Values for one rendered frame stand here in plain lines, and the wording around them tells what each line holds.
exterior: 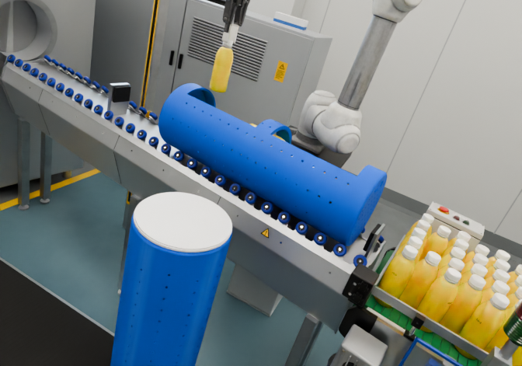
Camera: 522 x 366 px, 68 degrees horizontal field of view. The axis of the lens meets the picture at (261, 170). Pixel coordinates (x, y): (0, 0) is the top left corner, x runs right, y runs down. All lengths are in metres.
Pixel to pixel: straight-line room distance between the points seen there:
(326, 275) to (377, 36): 0.94
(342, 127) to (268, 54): 1.42
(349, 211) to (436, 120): 2.91
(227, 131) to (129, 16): 2.39
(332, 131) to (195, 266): 0.90
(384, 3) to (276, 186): 0.80
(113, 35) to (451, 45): 3.00
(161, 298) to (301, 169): 0.58
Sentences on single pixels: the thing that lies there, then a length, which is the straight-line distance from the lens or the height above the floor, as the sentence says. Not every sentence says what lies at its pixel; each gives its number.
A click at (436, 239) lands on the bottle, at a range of 1.46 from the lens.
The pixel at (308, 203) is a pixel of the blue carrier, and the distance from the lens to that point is 1.28.
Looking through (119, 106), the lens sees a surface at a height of 0.98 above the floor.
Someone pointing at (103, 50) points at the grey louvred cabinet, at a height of 0.79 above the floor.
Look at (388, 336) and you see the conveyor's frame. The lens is 1.28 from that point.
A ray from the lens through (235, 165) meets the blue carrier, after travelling 1.40.
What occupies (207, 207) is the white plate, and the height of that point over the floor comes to 1.04.
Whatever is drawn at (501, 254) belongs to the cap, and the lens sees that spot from 1.51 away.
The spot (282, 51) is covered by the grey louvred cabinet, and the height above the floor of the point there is 1.29.
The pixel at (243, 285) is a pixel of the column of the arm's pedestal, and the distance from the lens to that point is 2.35.
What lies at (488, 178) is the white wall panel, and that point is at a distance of 4.23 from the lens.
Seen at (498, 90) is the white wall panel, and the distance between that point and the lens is 4.06.
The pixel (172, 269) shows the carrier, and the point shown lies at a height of 0.97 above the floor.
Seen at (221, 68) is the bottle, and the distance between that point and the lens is 1.59.
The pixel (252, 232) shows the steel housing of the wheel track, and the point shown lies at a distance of 1.45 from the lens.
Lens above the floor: 1.67
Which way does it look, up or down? 25 degrees down
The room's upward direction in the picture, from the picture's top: 17 degrees clockwise
